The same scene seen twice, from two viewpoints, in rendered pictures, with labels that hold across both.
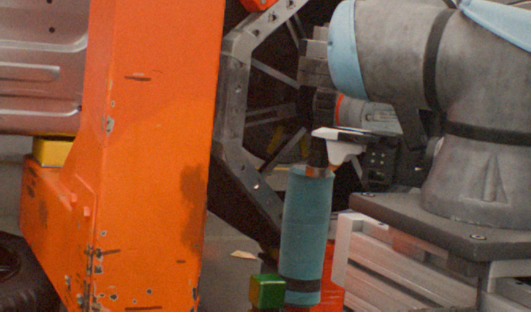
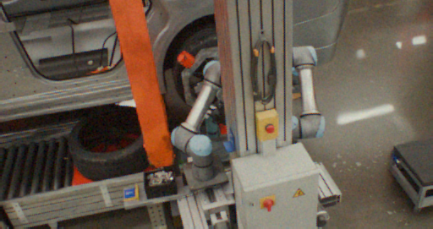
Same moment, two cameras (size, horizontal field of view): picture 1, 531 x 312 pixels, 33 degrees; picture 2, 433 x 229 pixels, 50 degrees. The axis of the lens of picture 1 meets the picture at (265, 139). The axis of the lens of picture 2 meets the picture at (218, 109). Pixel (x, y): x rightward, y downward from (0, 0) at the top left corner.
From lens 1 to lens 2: 2.08 m
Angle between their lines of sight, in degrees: 34
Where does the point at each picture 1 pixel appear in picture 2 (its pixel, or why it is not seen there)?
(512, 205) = (201, 177)
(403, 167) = (221, 120)
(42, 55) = not seen: hidden behind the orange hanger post
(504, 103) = (197, 161)
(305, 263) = (211, 129)
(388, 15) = (179, 139)
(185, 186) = (163, 139)
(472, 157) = (194, 168)
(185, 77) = (157, 121)
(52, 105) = not seen: hidden behind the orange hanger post
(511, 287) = (200, 193)
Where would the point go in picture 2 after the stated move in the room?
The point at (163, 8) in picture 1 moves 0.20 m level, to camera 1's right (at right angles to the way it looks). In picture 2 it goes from (148, 110) to (179, 112)
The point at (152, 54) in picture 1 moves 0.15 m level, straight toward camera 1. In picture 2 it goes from (148, 118) to (142, 134)
